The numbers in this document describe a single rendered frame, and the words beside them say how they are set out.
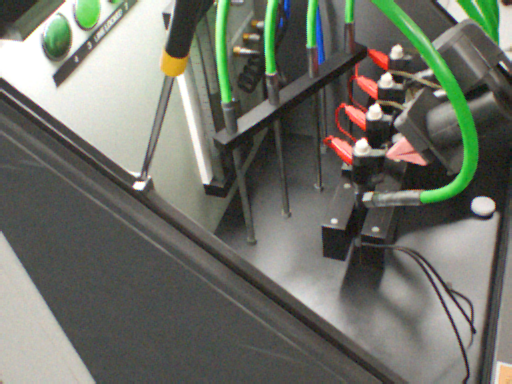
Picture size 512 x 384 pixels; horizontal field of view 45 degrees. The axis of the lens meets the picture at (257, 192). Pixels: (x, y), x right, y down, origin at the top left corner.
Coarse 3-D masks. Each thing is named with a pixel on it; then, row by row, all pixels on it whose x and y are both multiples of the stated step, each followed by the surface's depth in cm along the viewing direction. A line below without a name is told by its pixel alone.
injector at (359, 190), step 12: (360, 156) 87; (360, 168) 89; (360, 180) 91; (372, 180) 91; (384, 180) 90; (360, 192) 93; (360, 204) 95; (360, 216) 97; (360, 228) 99; (360, 240) 101
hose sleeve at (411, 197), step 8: (376, 192) 79; (384, 192) 78; (392, 192) 77; (400, 192) 75; (408, 192) 74; (416, 192) 73; (376, 200) 78; (384, 200) 77; (392, 200) 76; (400, 200) 75; (408, 200) 74; (416, 200) 73
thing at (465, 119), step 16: (224, 0) 76; (384, 0) 59; (224, 16) 78; (400, 16) 59; (224, 32) 81; (416, 32) 59; (224, 48) 83; (416, 48) 60; (432, 48) 59; (224, 64) 85; (432, 64) 59; (224, 80) 87; (448, 80) 60; (224, 96) 89; (448, 96) 60; (464, 96) 60; (464, 112) 61; (464, 128) 61; (464, 144) 63; (464, 160) 64; (464, 176) 65; (432, 192) 71; (448, 192) 69
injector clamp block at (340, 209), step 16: (400, 160) 103; (400, 176) 101; (336, 192) 100; (352, 192) 99; (336, 208) 97; (352, 208) 97; (384, 208) 96; (400, 208) 105; (336, 224) 95; (352, 224) 100; (368, 224) 94; (384, 224) 94; (400, 224) 111; (336, 240) 97; (368, 240) 94; (384, 240) 93; (336, 256) 100; (368, 256) 97; (384, 256) 96
